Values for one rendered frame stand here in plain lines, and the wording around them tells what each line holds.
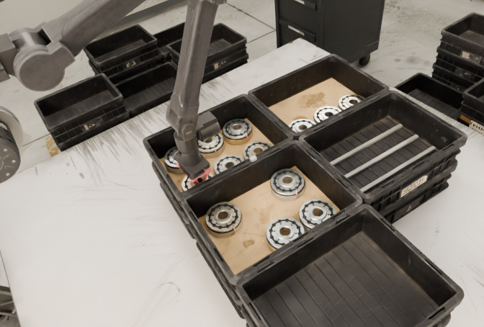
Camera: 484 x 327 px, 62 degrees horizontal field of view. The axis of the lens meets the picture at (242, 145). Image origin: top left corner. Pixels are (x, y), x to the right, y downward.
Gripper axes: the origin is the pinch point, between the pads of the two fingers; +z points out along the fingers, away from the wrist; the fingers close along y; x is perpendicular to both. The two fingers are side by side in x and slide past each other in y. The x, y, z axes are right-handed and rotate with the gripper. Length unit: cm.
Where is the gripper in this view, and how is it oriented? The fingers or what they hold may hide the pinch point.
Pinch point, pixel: (196, 180)
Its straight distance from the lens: 124.0
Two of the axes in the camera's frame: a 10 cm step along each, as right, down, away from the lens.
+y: -6.1, -5.0, 6.1
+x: -7.8, 4.9, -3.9
